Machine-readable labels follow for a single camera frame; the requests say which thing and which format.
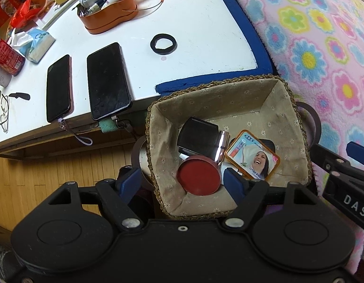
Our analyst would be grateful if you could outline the orange leather tray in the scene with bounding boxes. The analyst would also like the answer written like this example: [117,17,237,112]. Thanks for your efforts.
[78,0,138,35]

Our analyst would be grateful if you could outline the smartphone with pink case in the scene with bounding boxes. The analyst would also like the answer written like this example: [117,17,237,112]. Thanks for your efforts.
[46,54,74,123]

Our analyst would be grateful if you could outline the red round lid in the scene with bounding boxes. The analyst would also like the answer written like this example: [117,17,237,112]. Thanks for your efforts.
[177,156,222,196]

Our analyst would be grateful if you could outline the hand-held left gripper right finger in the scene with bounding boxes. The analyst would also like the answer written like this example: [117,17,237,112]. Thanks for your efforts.
[223,167,322,230]

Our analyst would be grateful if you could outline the woven basket with cloth lining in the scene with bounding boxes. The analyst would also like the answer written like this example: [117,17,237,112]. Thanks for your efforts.
[145,74,314,220]

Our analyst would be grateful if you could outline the black rubber ring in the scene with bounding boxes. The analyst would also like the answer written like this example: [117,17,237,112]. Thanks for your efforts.
[150,33,177,56]

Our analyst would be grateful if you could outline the blue tissue pack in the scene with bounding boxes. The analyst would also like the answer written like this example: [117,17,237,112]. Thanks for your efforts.
[9,27,56,64]

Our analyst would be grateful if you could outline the purple phone strap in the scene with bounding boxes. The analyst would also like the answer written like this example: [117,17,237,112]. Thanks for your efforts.
[59,119,93,146]

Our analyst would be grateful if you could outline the red tin can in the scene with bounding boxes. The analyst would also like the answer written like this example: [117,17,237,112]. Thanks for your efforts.
[0,35,26,77]

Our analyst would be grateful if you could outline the dark grid-textured glasses case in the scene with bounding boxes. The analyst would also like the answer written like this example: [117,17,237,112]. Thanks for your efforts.
[177,117,219,157]

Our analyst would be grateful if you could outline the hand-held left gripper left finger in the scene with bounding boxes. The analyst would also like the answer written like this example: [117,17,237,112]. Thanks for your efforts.
[42,166,144,232]

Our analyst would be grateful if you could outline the red plastic bag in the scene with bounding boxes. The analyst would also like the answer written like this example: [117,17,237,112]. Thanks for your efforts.
[9,0,50,28]

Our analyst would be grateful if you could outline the red gift box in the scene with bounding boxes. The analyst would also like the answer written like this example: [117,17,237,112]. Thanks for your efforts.
[0,0,19,27]

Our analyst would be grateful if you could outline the pink floral blanket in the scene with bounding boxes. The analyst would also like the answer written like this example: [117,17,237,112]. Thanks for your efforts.
[216,0,364,275]

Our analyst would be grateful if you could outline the metallic lipstick tube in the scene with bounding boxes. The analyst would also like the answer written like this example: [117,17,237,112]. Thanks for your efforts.
[214,130,231,168]

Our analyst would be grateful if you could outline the small black clip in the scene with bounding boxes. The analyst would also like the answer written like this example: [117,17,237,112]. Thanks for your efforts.
[8,92,31,101]

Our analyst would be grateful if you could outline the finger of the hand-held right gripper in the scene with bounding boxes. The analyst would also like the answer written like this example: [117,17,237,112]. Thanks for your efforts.
[309,142,352,175]
[346,141,364,162]

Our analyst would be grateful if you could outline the wire-frame eyeglasses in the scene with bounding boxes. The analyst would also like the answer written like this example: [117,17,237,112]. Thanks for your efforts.
[0,94,10,133]

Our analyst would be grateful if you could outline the blue foam edge guard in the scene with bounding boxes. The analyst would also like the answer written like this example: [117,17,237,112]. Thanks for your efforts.
[155,0,274,96]

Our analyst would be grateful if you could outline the large black smartphone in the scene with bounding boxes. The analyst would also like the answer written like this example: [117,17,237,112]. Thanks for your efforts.
[87,42,133,121]

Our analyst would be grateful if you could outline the card with smiling woman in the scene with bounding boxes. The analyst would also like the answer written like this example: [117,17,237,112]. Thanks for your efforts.
[225,130,281,181]

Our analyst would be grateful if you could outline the green sponge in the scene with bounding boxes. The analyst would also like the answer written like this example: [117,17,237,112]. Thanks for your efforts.
[100,118,118,133]

